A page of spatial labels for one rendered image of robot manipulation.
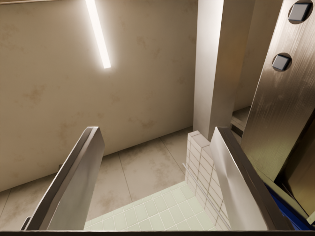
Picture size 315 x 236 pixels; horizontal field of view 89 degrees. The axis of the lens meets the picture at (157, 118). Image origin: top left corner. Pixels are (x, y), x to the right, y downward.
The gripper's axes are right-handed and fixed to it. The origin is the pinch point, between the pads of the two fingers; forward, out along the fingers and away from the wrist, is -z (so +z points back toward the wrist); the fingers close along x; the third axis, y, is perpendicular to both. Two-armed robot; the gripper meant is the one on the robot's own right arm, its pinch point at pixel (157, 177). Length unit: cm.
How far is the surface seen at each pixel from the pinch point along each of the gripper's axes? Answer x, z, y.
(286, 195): -55, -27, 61
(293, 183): -56, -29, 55
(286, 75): -46, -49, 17
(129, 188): 59, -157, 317
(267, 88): -44, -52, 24
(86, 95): 143, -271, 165
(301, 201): -56, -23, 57
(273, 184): -53, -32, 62
